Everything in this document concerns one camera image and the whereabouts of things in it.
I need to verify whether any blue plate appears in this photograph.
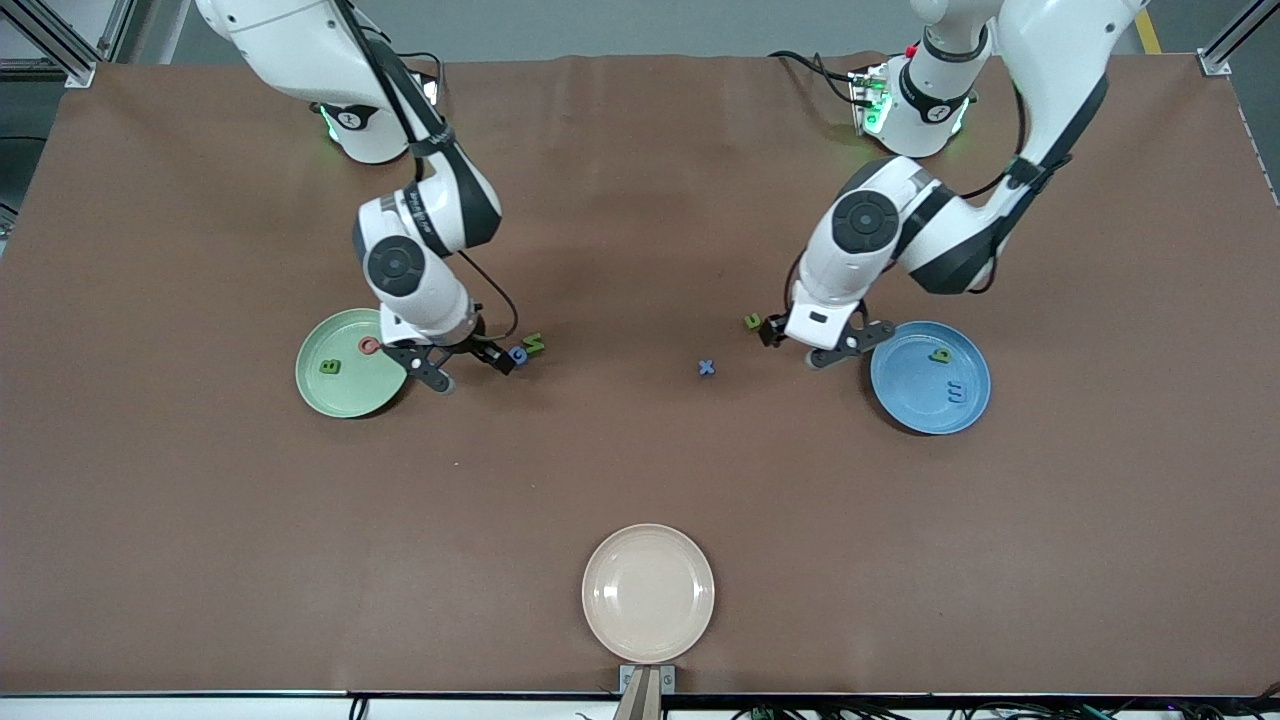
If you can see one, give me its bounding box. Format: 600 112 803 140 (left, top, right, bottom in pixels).
870 320 992 436

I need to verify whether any cream plate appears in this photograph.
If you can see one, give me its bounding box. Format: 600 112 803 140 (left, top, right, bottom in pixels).
581 523 716 664

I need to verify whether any black arm base cable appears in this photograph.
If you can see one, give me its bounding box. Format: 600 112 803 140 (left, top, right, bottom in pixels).
380 28 446 96
768 50 856 106

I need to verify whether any brown table mat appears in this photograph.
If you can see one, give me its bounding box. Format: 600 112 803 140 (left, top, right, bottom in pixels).
0 52 1280 696

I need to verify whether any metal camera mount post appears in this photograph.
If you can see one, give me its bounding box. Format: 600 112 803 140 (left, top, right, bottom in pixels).
618 664 677 720

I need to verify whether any green plate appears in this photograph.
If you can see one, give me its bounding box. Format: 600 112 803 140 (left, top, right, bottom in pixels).
295 308 412 419

